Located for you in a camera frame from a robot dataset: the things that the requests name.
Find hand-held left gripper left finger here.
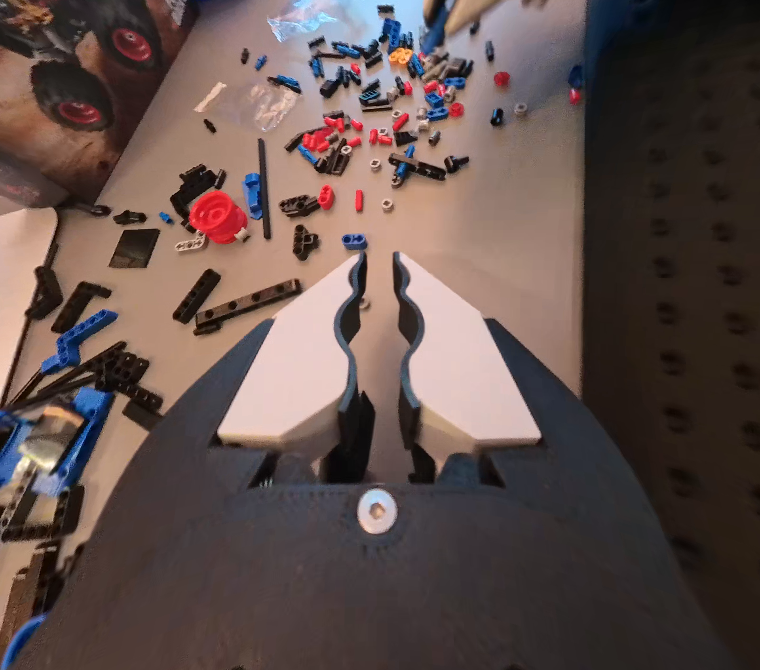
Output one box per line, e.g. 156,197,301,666
217,253,376,482

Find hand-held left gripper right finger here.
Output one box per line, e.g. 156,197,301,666
392,251,542,482

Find small toy connectors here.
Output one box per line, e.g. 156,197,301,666
203,2,585,213

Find scattered black toy beams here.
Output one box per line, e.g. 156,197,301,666
0,165,324,641

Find red toy wheel hub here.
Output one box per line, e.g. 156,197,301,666
189,192,249,244

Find blue toy panel piece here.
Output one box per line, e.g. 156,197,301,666
0,411,27,481
36,388,115,495

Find small blue curved panel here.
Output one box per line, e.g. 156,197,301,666
242,173,264,221

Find long black axle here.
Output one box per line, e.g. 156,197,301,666
257,138,273,240

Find black square panel piece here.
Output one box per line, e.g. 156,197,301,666
21,405,87,472
108,228,161,270

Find blue angled beam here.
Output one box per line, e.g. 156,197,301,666
42,309,118,375

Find white rounded board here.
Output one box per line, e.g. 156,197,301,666
0,207,60,386

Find dark toy set box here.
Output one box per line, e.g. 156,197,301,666
0,0,200,207

